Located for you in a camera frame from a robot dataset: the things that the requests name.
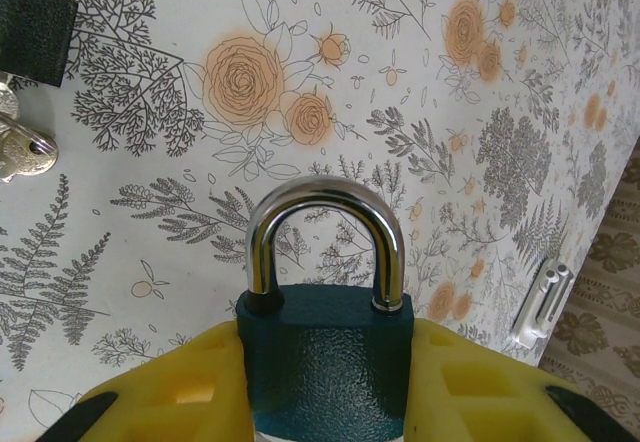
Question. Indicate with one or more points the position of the blue padlock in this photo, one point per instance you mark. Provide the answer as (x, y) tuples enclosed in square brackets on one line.
[(325, 362)]

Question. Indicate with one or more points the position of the silver metal bracket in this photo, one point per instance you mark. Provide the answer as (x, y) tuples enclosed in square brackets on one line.
[(542, 307)]

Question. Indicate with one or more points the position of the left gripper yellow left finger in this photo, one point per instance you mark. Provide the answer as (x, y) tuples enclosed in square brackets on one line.
[(175, 392)]

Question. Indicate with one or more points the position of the black padlock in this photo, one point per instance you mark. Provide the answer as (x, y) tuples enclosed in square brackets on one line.
[(35, 37)]

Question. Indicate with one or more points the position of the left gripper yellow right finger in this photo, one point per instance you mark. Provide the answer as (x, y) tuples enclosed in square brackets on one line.
[(480, 392)]

